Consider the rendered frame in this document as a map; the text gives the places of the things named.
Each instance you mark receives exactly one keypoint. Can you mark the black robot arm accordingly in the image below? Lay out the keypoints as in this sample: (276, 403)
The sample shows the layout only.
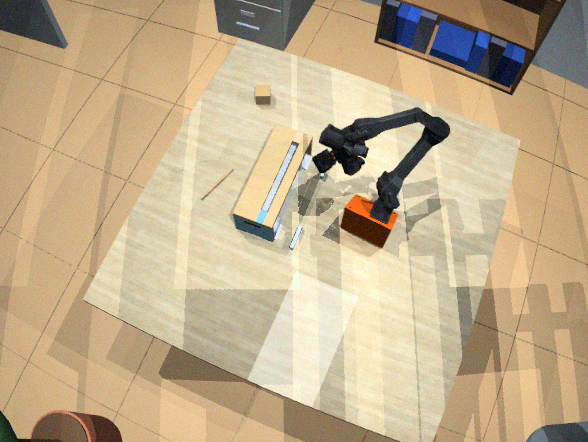
(389, 184)

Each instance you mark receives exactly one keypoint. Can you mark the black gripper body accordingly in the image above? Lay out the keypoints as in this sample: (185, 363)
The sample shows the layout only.
(324, 162)

